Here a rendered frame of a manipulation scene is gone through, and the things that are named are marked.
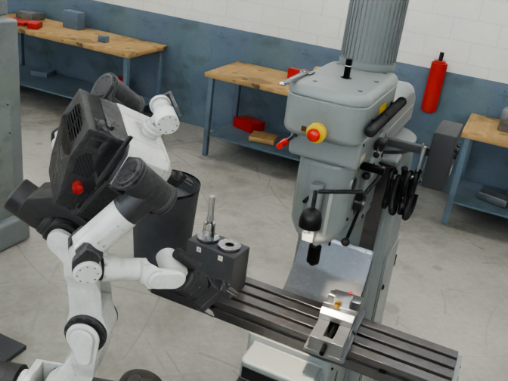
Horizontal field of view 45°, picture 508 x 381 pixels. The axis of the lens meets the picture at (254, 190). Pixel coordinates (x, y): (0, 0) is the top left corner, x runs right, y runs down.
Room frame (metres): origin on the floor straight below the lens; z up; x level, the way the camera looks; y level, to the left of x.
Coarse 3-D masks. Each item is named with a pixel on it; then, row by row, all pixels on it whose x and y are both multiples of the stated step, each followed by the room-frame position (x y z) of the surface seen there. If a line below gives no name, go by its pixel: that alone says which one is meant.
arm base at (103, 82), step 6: (102, 78) 1.84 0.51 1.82; (108, 78) 1.82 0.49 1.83; (114, 78) 1.82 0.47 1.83; (96, 84) 1.83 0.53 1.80; (102, 84) 1.82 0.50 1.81; (108, 84) 1.80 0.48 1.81; (96, 90) 1.81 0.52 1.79; (102, 90) 1.80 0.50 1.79; (114, 90) 1.79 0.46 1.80; (102, 96) 1.78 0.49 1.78; (108, 96) 1.77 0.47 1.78; (114, 96) 1.78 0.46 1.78; (114, 102) 1.77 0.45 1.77; (120, 102) 1.79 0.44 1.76; (144, 102) 1.89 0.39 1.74
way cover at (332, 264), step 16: (304, 240) 2.34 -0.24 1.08; (336, 240) 2.31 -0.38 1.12; (304, 256) 2.31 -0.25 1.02; (320, 256) 2.29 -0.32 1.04; (336, 256) 2.28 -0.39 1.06; (352, 256) 2.26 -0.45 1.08; (368, 256) 2.25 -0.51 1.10; (304, 272) 2.26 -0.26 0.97; (320, 272) 2.26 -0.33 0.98; (336, 272) 2.24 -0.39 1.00; (352, 272) 2.23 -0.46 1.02; (368, 272) 2.21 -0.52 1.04; (288, 288) 2.22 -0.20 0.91; (304, 288) 2.21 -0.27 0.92; (320, 288) 2.20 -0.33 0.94; (352, 288) 2.19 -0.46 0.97
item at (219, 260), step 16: (192, 240) 2.09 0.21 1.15; (208, 240) 2.09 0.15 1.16; (224, 240) 2.10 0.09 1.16; (192, 256) 2.08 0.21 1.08; (208, 256) 2.05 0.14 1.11; (224, 256) 2.02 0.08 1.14; (240, 256) 2.04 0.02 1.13; (208, 272) 2.05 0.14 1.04; (224, 272) 2.01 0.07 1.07; (240, 272) 2.06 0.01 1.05; (240, 288) 2.07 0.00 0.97
